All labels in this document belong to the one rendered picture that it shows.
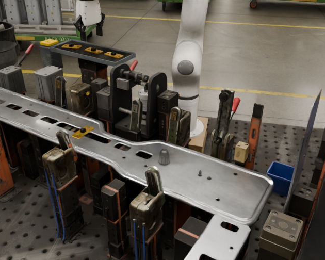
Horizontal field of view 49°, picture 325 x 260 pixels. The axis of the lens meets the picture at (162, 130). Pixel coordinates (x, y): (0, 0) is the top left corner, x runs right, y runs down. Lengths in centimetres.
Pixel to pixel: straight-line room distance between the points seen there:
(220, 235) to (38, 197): 84
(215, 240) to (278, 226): 15
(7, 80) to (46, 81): 27
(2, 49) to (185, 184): 304
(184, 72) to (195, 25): 19
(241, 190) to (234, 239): 18
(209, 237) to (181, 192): 17
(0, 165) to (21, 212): 20
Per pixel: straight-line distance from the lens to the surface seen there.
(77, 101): 144
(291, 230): 88
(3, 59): 389
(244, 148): 110
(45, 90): 156
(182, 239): 92
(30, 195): 155
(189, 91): 155
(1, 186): 155
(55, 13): 538
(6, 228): 144
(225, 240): 91
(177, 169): 110
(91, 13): 153
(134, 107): 127
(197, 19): 144
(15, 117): 148
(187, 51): 144
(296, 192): 96
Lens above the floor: 167
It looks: 32 degrees down
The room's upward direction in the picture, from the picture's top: straight up
